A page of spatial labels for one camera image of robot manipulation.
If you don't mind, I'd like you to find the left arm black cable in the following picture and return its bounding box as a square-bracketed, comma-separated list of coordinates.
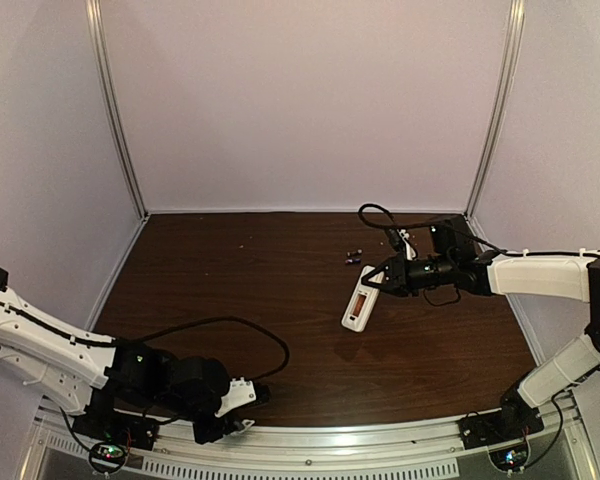
[84, 315, 290, 384]

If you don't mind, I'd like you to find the right aluminium corner post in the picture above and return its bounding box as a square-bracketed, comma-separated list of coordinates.
[465, 0, 526, 219]

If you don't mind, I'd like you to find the white remote control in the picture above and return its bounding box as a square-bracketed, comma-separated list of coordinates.
[341, 265, 380, 333]

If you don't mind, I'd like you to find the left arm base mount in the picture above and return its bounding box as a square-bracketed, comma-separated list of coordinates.
[66, 411, 159, 478]

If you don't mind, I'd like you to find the aluminium corner post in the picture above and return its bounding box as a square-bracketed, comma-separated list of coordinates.
[85, 0, 148, 221]
[465, 0, 526, 219]

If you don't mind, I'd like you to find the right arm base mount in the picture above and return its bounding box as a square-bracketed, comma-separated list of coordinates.
[457, 385, 544, 474]

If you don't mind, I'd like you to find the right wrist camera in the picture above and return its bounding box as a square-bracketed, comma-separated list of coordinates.
[385, 228, 418, 261]

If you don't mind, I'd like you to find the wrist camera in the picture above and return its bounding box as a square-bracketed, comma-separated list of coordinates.
[385, 228, 418, 261]
[215, 377, 271, 418]

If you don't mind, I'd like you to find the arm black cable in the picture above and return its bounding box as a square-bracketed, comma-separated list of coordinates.
[84, 315, 290, 384]
[358, 201, 600, 261]

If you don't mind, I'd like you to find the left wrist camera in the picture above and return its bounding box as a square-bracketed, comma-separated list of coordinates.
[215, 377, 271, 418]

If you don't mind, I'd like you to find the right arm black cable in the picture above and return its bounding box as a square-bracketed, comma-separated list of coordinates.
[358, 201, 600, 261]

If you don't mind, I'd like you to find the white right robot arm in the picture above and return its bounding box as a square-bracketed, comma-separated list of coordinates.
[360, 215, 600, 419]

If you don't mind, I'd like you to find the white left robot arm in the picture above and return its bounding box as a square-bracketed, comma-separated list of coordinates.
[0, 268, 257, 450]

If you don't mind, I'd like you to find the left aluminium corner post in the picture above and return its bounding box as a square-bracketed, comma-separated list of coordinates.
[85, 0, 148, 221]

